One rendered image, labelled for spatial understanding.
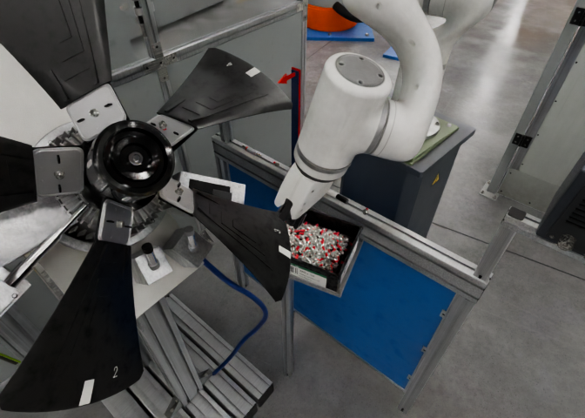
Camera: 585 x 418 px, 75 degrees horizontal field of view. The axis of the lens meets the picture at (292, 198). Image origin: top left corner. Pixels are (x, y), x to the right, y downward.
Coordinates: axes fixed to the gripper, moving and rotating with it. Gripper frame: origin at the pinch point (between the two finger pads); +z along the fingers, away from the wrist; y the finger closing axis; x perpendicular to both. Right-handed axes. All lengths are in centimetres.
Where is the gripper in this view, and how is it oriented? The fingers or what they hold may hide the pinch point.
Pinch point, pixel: (294, 216)
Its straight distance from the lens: 68.8
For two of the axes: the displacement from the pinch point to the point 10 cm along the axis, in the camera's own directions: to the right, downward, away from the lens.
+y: -6.3, 5.2, -5.7
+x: 7.4, 6.3, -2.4
